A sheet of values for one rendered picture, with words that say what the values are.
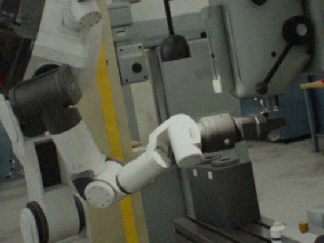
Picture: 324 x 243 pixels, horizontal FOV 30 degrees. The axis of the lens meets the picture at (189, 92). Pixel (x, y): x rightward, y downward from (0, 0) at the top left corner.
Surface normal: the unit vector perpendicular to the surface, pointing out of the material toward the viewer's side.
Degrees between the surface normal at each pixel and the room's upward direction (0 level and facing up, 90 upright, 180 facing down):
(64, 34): 58
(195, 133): 53
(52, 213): 81
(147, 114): 90
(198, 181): 90
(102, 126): 90
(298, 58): 90
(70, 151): 110
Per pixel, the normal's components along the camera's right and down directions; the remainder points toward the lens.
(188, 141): 0.10, -0.59
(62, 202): 0.55, -0.21
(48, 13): 0.40, -0.57
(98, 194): -0.21, 0.44
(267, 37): 0.37, -0.01
